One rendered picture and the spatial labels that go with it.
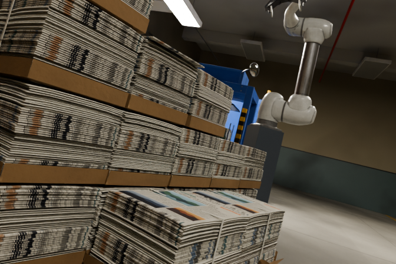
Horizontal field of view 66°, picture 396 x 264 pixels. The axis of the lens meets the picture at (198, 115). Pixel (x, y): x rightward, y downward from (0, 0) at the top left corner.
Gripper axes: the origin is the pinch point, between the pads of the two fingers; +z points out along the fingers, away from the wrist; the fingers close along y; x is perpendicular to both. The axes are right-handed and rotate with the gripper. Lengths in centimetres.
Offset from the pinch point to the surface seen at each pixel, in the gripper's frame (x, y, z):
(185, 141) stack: -7, 41, 74
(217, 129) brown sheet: -20, 34, 57
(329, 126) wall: -743, -86, -600
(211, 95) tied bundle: -3, 32, 53
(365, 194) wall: -880, -163, -424
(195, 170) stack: -23, 42, 76
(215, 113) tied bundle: -12, 33, 54
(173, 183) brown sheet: -15, 46, 87
